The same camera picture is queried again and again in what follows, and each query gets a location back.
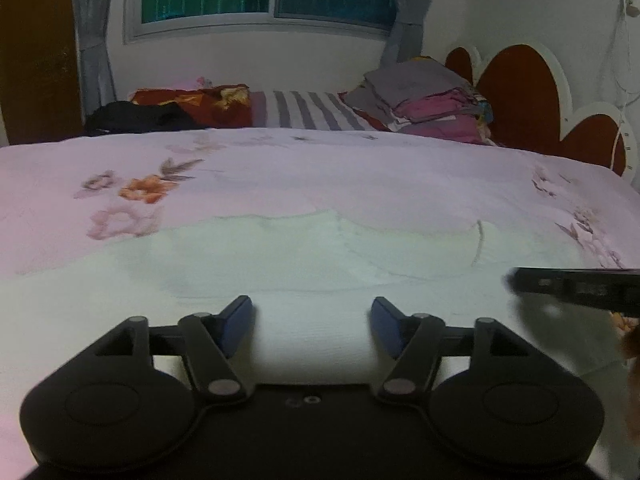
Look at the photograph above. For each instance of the white wall plug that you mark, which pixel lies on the white wall plug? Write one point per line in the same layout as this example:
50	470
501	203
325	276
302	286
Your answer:
631	7

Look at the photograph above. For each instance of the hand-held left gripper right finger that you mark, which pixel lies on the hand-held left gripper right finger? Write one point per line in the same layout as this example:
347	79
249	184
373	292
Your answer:
386	327

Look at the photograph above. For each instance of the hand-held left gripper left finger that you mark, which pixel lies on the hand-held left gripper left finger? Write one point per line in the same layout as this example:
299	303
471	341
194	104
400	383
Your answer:
239	325

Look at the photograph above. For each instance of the brown wooden wardrobe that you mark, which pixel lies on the brown wooden wardrobe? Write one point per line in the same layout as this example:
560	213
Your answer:
35	50

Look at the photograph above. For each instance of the white small cloth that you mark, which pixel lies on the white small cloth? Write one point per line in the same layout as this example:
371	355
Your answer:
310	260

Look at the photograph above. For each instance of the stack of folded clothes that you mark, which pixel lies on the stack of folded clothes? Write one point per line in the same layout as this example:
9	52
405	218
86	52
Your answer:
425	95

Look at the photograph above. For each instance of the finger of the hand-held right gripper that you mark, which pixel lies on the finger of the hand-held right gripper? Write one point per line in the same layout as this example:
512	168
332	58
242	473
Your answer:
575	287

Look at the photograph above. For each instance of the red floral cloth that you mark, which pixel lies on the red floral cloth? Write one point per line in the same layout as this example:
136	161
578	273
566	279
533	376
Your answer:
200	100

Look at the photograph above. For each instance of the pink floral bedsheet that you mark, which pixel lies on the pink floral bedsheet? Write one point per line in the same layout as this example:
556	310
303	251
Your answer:
300	175

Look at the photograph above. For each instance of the red and white headboard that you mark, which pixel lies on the red and white headboard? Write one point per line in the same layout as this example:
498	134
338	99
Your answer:
520	95

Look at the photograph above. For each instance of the grey striped cloth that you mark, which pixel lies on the grey striped cloth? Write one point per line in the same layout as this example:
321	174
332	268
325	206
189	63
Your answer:
305	110

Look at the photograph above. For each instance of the grey curtain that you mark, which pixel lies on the grey curtain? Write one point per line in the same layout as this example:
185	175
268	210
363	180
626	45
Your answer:
407	10
92	35

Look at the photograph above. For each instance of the black cloth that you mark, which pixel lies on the black cloth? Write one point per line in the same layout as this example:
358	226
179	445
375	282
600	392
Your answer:
135	117

